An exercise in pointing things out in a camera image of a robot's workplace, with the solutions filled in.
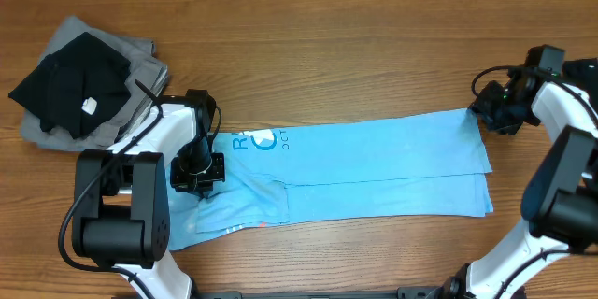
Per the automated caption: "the light blue t-shirt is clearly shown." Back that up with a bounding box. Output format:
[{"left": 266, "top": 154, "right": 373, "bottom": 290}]
[{"left": 168, "top": 109, "right": 493, "bottom": 250}]

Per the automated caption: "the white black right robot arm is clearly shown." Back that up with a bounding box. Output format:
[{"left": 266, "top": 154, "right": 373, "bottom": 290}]
[{"left": 397, "top": 45, "right": 597, "bottom": 299}]

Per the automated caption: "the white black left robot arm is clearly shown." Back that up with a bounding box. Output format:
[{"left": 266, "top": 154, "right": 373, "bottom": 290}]
[{"left": 58, "top": 90, "right": 225, "bottom": 298}]

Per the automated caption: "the grey folded garment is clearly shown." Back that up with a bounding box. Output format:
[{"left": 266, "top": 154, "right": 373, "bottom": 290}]
[{"left": 20, "top": 16, "right": 169, "bottom": 151}]

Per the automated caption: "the black folded garment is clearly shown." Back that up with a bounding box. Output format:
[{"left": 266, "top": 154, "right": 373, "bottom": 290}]
[{"left": 8, "top": 32, "right": 131, "bottom": 139}]

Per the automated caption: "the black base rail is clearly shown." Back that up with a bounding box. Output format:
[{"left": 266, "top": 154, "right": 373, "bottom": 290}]
[{"left": 191, "top": 286, "right": 454, "bottom": 299}]

